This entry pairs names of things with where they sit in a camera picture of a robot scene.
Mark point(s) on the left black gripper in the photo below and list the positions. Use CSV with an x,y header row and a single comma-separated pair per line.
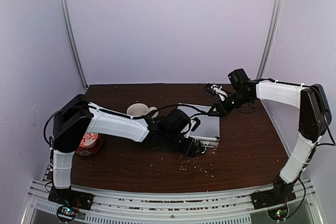
x,y
190,149

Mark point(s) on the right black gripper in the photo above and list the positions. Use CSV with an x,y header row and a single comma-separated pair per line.
x,y
223,110

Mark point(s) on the aluminium poker case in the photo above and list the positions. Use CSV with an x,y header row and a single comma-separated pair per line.
x,y
208,132

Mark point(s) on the white decorated mug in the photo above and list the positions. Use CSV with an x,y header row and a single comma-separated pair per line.
x,y
140,109

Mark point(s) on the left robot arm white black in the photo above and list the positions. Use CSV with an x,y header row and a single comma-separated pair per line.
x,y
79,116

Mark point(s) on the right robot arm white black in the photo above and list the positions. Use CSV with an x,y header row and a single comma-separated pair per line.
x,y
314,118

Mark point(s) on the red patterned bowl with lid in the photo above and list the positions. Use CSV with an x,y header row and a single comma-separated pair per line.
x,y
90,144

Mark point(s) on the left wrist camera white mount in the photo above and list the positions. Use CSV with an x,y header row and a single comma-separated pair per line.
x,y
192,126

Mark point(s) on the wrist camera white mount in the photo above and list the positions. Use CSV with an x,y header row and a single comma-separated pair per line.
x,y
216,90
192,126

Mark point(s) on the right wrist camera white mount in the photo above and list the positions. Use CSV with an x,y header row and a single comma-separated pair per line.
x,y
216,90

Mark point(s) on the front aluminium rail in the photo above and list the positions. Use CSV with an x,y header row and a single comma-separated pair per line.
x,y
229,206

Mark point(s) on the right aluminium frame post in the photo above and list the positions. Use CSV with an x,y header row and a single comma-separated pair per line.
x,y
270,38

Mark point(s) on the aluminium frame post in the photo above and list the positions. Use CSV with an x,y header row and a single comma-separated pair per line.
x,y
72,44
270,38

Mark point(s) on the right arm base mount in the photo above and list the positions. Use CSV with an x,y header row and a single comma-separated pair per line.
x,y
276,205

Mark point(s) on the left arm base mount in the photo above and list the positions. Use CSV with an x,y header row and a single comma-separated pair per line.
x,y
71,203

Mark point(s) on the left aluminium frame post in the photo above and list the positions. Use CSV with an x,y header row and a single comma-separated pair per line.
x,y
72,44

